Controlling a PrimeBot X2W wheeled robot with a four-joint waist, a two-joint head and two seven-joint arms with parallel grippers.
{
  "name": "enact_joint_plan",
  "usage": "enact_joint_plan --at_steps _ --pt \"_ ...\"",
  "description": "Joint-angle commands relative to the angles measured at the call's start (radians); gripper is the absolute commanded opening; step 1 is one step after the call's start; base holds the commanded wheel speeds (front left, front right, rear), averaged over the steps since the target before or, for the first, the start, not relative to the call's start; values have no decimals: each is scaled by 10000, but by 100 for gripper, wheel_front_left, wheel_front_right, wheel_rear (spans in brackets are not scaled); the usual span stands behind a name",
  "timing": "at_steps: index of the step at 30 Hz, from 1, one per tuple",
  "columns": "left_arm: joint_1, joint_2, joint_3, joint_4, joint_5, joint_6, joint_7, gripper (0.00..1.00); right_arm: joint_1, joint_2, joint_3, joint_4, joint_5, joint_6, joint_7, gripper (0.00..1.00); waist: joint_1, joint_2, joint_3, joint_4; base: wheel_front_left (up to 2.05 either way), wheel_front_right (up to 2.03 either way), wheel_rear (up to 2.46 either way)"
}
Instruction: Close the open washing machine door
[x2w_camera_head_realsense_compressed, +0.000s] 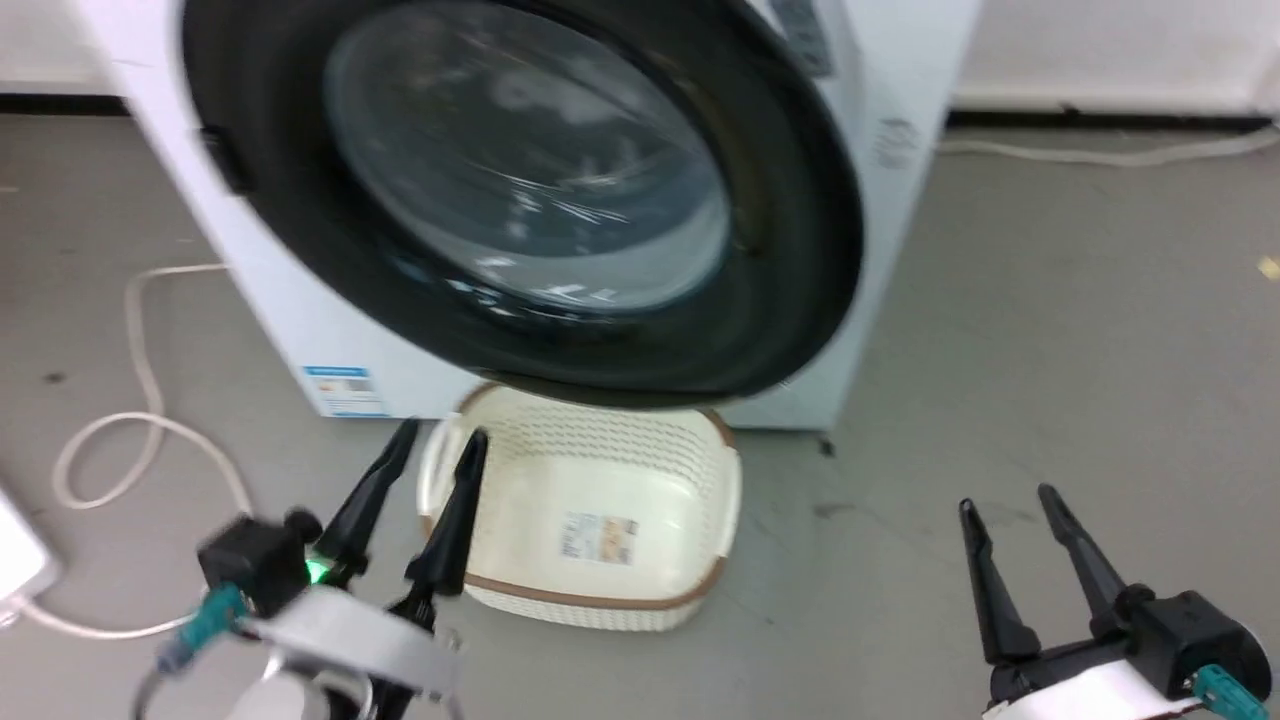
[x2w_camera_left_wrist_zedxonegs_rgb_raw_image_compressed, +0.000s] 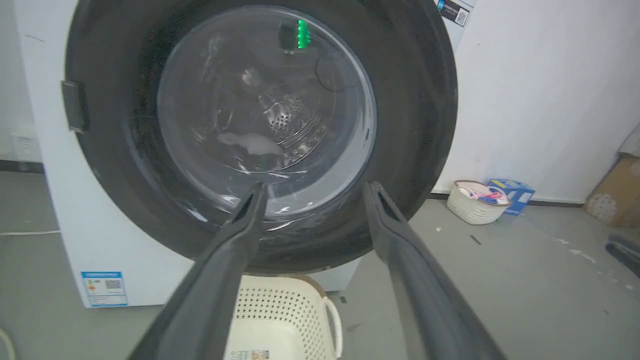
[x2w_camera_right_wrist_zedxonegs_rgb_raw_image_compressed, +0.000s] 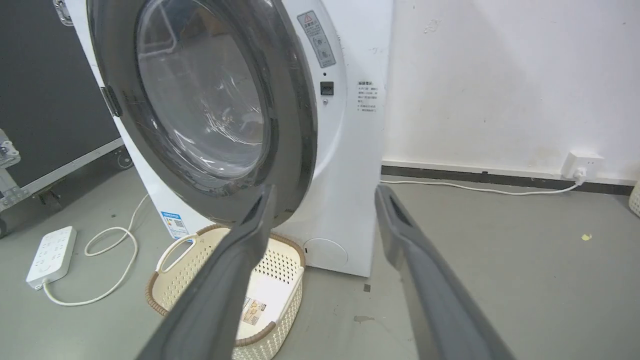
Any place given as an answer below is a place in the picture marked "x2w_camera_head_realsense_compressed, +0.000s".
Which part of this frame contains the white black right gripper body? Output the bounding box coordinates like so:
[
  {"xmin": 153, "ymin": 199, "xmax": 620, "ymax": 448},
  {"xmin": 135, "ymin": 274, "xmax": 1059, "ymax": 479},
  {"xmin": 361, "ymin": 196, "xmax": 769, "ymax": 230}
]
[{"xmin": 982, "ymin": 632, "xmax": 1206, "ymax": 720}]

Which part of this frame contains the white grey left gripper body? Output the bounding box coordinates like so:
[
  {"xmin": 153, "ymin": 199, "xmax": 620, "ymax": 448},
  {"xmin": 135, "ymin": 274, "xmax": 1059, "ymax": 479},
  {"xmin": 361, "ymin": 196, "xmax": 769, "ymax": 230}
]
[{"xmin": 236, "ymin": 578, "xmax": 467, "ymax": 720}]

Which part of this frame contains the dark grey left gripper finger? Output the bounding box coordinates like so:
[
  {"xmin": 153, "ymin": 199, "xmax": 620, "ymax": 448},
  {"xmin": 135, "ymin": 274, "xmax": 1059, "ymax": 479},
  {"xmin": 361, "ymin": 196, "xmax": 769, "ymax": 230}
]
[
  {"xmin": 404, "ymin": 428, "xmax": 490, "ymax": 603},
  {"xmin": 312, "ymin": 418, "xmax": 420, "ymax": 587}
]

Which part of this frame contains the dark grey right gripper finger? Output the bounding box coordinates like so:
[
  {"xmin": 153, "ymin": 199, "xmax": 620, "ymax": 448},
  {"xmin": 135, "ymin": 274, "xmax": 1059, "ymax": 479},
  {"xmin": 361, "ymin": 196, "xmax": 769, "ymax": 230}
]
[
  {"xmin": 1037, "ymin": 484, "xmax": 1153, "ymax": 641},
  {"xmin": 958, "ymin": 498, "xmax": 1043, "ymax": 665}
]

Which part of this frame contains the black round glass washer door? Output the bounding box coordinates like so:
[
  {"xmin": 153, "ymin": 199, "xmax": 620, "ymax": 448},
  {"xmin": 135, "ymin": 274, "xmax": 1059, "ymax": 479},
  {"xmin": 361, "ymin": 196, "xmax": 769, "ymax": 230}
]
[{"xmin": 181, "ymin": 0, "xmax": 865, "ymax": 410}]

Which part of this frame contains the white washing machine body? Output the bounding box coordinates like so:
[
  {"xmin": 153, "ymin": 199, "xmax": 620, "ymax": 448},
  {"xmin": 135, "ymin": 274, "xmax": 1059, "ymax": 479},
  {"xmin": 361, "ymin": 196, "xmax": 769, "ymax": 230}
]
[{"xmin": 72, "ymin": 0, "xmax": 983, "ymax": 433}]

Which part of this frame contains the blue white energy label sticker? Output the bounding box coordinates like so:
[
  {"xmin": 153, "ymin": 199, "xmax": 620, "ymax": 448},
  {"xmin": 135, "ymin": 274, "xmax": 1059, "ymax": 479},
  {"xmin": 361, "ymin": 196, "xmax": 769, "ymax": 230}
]
[{"xmin": 302, "ymin": 365, "xmax": 389, "ymax": 419}]

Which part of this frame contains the printed paper basket label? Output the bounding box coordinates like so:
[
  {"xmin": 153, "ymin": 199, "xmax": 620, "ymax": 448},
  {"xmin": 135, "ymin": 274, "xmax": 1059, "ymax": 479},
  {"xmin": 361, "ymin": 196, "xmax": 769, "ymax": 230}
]
[{"xmin": 560, "ymin": 513, "xmax": 639, "ymax": 566}]

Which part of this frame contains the cream plastic laundry basket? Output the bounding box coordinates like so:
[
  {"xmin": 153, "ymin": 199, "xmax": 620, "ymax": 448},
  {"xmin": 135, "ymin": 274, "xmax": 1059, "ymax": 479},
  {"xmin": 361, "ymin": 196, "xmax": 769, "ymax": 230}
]
[{"xmin": 417, "ymin": 383, "xmax": 743, "ymax": 633}]

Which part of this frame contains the white power adapter box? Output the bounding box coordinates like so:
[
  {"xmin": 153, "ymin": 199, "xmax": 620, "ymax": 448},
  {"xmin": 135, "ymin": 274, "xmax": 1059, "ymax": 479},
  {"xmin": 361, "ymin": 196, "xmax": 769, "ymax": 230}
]
[{"xmin": 0, "ymin": 487, "xmax": 61, "ymax": 605}]

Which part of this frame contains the white power cable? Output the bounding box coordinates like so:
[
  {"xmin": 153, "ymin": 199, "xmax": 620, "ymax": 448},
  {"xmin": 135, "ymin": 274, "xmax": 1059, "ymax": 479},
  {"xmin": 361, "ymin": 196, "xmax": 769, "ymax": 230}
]
[{"xmin": 0, "ymin": 262, "xmax": 254, "ymax": 641}]

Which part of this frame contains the white drain hose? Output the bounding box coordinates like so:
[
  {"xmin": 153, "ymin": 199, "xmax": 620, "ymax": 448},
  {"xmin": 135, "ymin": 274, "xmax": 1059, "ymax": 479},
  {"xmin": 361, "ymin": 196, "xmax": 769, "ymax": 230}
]
[{"xmin": 938, "ymin": 127, "xmax": 1280, "ymax": 168}]

